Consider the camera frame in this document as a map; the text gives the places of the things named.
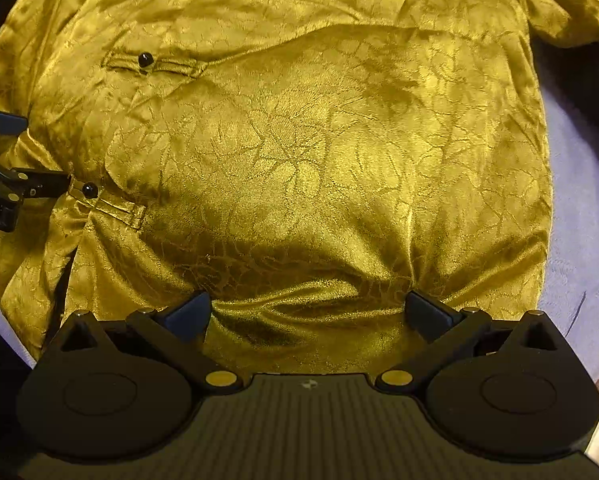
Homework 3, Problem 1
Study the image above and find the golden satin jacket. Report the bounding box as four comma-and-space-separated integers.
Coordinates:
0, 0, 599, 376

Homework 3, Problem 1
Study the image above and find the lavender floral bed sheet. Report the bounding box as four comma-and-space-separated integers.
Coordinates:
0, 0, 599, 380

